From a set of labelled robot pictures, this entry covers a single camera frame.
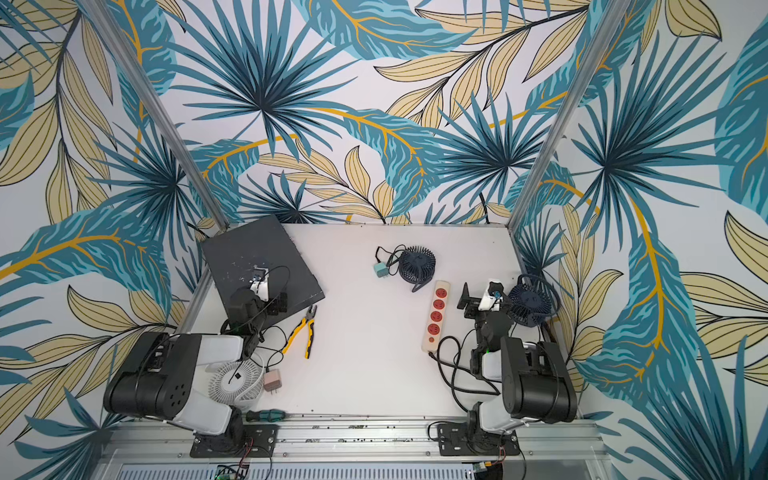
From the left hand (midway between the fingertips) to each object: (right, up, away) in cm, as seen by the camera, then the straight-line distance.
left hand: (270, 287), depth 93 cm
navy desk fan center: (+46, +7, +5) cm, 47 cm away
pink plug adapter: (+5, -24, -12) cm, 27 cm away
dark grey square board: (-19, +10, +15) cm, 26 cm away
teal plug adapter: (+34, +5, +13) cm, 37 cm away
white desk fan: (-2, -23, -17) cm, 28 cm away
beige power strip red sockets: (+52, -9, 0) cm, 53 cm away
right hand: (+59, +1, -5) cm, 60 cm away
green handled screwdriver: (+7, -30, -18) cm, 36 cm away
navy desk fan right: (+81, -4, -1) cm, 82 cm away
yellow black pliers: (+13, -10, 0) cm, 16 cm away
